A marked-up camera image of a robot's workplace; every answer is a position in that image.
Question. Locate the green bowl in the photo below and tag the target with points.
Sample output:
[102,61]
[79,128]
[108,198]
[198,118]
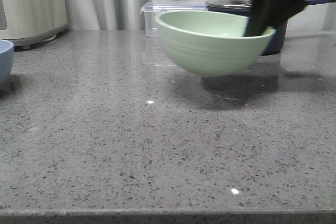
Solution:
[210,44]

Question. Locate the blue bowl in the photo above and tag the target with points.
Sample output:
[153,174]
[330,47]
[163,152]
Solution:
[7,57]

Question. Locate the blue saucepan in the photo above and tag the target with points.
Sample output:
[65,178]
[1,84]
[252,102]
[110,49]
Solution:
[277,41]

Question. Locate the clear plastic food container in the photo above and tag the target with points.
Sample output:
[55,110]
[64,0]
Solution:
[152,9]

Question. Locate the white kitchen appliance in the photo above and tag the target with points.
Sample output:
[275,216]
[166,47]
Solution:
[27,22]

